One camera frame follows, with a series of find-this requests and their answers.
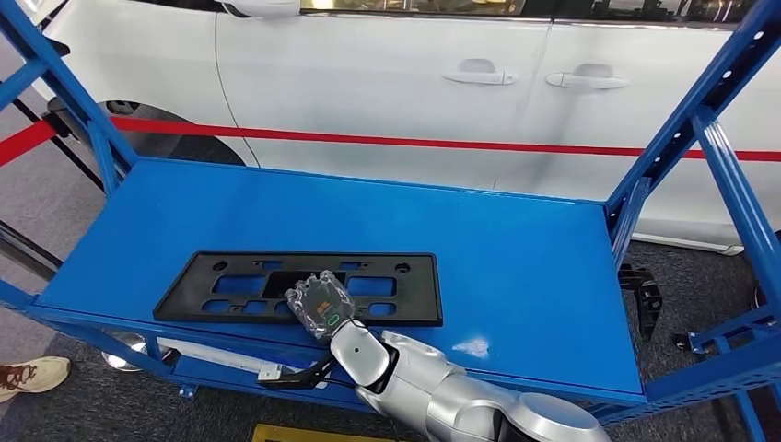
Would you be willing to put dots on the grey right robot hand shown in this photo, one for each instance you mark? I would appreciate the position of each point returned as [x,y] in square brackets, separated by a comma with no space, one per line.
[320,305]

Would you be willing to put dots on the black plastic plate bracket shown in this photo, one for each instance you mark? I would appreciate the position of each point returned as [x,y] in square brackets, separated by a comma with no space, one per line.
[183,305]

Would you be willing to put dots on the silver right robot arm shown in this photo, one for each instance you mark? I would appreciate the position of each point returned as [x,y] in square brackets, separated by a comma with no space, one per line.
[439,390]

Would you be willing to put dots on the blue metal shelf rack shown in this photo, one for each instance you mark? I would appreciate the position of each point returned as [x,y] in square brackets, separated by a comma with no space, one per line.
[488,256]

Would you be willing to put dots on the black plastic car part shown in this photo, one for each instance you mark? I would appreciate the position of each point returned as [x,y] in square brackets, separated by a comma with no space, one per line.
[647,299]

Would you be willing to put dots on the yellow floor tape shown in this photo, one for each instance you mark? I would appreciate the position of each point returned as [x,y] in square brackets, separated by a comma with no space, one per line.
[317,434]

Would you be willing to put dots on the white car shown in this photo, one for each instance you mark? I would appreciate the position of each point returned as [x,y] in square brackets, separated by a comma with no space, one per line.
[366,79]

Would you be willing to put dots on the person's shoe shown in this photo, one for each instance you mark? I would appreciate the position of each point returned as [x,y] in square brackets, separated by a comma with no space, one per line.
[36,375]

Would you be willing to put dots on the stanchion with chrome base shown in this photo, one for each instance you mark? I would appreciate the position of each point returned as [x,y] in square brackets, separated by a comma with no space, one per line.
[24,253]

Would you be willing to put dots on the white car side mirror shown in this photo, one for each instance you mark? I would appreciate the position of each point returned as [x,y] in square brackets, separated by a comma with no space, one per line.
[259,7]

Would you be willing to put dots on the black barrier stanchion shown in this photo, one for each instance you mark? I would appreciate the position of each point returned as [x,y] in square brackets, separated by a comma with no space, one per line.
[61,125]

